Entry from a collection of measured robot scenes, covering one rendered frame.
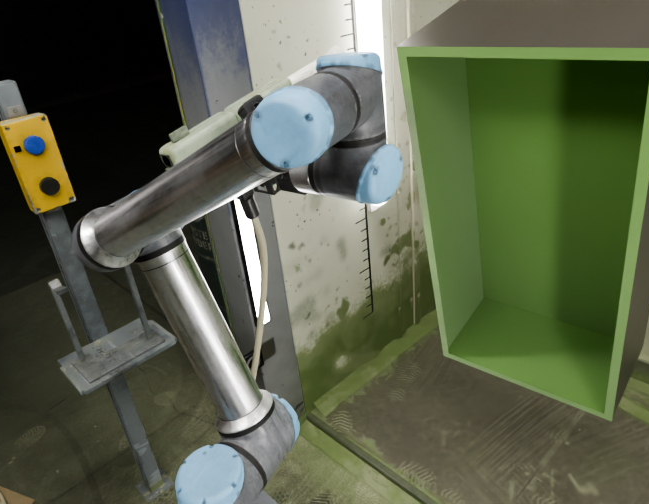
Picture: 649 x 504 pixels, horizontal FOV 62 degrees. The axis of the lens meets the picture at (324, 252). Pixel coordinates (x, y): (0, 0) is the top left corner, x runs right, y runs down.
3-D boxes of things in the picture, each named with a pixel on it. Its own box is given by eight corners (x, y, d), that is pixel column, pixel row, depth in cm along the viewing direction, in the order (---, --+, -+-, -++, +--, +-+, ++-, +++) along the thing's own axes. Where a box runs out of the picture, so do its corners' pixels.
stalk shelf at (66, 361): (144, 318, 193) (143, 315, 192) (176, 343, 178) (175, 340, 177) (58, 363, 175) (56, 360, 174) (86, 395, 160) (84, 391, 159)
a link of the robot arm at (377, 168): (406, 132, 79) (409, 194, 84) (340, 126, 87) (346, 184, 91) (369, 152, 73) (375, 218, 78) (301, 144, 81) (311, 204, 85)
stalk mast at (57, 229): (157, 476, 226) (9, 78, 147) (164, 484, 223) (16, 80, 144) (145, 485, 223) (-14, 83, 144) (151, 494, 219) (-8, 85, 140)
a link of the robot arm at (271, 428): (230, 485, 133) (78, 214, 109) (268, 434, 146) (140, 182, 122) (277, 494, 124) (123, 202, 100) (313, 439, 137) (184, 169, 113)
